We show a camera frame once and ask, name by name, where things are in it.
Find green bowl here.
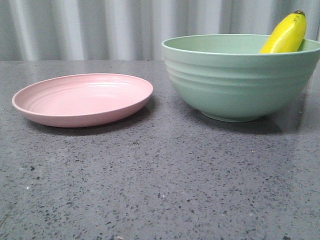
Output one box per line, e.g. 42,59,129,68
162,34,320,122

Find pink plate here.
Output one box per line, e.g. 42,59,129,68
12,73,154,128

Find yellow banana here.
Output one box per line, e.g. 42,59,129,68
260,10,307,54

